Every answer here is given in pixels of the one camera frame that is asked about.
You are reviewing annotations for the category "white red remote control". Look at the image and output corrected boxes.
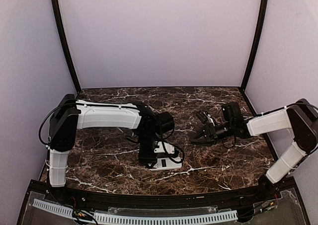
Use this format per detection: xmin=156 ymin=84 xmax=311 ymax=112
xmin=150 ymin=158 xmax=182 ymax=171

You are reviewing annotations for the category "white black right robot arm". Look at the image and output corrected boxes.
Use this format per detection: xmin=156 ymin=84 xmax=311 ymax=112
xmin=190 ymin=98 xmax=318 ymax=185

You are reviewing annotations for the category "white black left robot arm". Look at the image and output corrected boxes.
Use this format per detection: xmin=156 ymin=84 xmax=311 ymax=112
xmin=41 ymin=94 xmax=178 ymax=188

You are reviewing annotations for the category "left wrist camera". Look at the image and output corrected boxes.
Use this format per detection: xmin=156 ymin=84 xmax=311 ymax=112
xmin=154 ymin=141 xmax=185 ymax=164

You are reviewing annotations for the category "white slotted cable duct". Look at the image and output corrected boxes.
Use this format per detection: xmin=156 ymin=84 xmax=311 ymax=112
xmin=32 ymin=199 xmax=238 ymax=225

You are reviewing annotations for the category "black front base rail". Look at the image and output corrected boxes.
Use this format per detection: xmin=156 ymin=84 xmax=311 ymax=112
xmin=33 ymin=177 xmax=295 ymax=210

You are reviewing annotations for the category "black right frame post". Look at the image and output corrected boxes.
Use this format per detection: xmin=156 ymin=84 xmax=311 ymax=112
xmin=240 ymin=0 xmax=268 ymax=91

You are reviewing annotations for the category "black frame post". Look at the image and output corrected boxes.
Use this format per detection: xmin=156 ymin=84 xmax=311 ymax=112
xmin=240 ymin=0 xmax=268 ymax=91
xmin=51 ymin=0 xmax=81 ymax=93

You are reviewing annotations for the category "black left frame post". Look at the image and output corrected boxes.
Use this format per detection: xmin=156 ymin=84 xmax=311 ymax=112
xmin=51 ymin=0 xmax=81 ymax=93

